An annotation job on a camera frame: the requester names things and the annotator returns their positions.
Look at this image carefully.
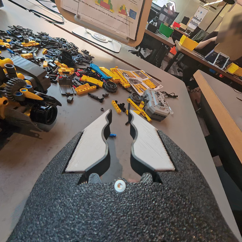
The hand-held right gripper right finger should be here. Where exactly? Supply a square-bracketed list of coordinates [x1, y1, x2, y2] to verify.
[129, 111, 176, 174]

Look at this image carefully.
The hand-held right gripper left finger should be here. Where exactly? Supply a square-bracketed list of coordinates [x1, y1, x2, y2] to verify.
[65, 110, 113, 178]

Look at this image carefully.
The short yellow toy beam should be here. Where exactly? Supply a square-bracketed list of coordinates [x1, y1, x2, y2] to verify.
[111, 100, 122, 114]

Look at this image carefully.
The grey desk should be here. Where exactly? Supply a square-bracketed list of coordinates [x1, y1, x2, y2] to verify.
[0, 0, 242, 242]

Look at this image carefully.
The grey toy battery hub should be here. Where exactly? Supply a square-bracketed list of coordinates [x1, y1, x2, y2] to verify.
[142, 89, 171, 122]

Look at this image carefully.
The grey toy wheel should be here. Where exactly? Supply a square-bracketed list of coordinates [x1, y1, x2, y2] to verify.
[129, 93, 142, 105]

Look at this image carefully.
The black toy tyre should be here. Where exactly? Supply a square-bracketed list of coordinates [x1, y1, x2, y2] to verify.
[103, 81, 118, 94]

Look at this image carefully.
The yellow striped leaflet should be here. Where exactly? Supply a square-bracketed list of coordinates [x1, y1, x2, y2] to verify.
[121, 69, 164, 95]

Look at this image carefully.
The blue curved toy panel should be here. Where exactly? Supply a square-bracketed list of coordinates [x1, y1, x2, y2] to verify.
[90, 63, 113, 80]

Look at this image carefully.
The yellow toy brick vehicle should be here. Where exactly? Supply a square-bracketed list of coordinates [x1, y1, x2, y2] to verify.
[0, 57, 63, 141]

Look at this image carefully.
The wooden background table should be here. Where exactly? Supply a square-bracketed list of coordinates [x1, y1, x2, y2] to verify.
[193, 69, 242, 170]
[144, 28, 242, 85]

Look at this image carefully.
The pile of loose toy bricks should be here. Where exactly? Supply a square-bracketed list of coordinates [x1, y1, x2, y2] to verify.
[0, 25, 131, 104]

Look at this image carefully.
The yellow plastic bin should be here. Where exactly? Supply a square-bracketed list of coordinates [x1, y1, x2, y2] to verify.
[226, 63, 240, 74]
[179, 35, 199, 51]

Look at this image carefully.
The green box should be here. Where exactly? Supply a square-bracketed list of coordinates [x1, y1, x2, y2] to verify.
[159, 24, 174, 37]

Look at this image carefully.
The black office chair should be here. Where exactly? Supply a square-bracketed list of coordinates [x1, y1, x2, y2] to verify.
[157, 4, 180, 27]

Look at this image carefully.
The clipboard with instruction sheet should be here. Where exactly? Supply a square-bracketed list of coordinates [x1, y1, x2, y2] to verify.
[55, 0, 153, 48]

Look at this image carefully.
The white standing sign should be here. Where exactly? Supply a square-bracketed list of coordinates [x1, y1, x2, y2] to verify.
[188, 6, 208, 30]

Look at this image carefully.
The short black cable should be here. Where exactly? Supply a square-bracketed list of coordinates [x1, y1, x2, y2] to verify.
[161, 91, 179, 99]

